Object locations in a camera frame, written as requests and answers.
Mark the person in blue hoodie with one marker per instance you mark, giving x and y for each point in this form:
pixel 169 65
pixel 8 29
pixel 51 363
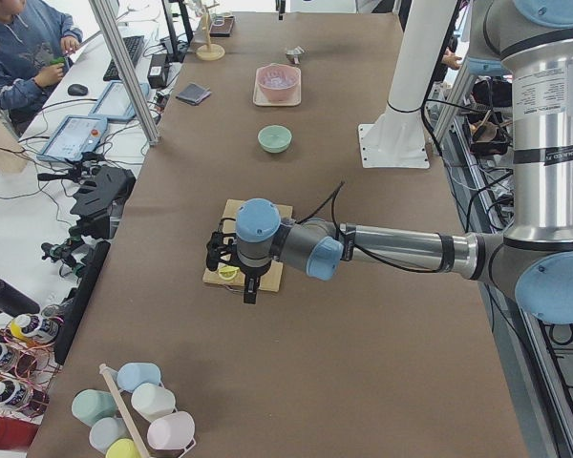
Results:
pixel 36 41

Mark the wooden mug tree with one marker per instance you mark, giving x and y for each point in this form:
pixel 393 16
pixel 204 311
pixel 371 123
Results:
pixel 209 51

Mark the black water bottle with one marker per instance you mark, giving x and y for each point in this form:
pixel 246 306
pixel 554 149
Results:
pixel 14 302

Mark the mint green mug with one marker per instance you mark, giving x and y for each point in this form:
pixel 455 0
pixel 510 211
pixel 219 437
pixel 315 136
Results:
pixel 90 406

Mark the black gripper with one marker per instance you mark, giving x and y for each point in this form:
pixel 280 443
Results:
pixel 251 274

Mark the blue teach pendant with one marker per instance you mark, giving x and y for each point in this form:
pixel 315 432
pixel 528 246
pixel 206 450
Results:
pixel 75 136
pixel 114 103

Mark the blue mug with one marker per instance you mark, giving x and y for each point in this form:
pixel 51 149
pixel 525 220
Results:
pixel 131 375

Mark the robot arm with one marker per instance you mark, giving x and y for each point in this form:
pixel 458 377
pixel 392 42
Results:
pixel 531 260

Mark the yellow plastic knife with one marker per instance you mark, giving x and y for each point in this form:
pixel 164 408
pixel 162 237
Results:
pixel 228 273

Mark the pink mug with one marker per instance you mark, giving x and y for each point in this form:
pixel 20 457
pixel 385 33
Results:
pixel 172 431

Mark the beige tray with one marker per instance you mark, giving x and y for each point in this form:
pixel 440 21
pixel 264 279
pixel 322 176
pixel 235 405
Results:
pixel 260 100

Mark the wooden mug rack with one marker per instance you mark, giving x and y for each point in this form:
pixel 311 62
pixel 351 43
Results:
pixel 107 374

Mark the mint green bowl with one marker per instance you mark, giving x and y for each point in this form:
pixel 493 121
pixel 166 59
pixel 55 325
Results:
pixel 274 139

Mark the white mug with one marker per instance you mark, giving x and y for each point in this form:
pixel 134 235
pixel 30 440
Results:
pixel 153 401

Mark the grey mug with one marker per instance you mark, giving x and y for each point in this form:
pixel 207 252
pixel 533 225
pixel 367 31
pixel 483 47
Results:
pixel 106 431

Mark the black computer mouse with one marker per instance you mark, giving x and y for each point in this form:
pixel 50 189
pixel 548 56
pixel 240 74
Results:
pixel 77 90

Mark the yellow mug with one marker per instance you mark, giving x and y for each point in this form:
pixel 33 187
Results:
pixel 122 448

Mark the pink bowl of ice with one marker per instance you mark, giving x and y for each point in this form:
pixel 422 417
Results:
pixel 278 82

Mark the bamboo cutting board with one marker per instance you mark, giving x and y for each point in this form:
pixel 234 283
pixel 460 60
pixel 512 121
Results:
pixel 269 281

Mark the grey folded cloth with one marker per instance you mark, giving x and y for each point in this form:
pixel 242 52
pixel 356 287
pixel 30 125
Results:
pixel 193 94

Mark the metal ice scoop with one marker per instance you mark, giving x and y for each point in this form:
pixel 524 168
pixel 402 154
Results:
pixel 294 55

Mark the aluminium frame post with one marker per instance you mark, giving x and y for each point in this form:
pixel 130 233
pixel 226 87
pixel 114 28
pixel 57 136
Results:
pixel 108 25

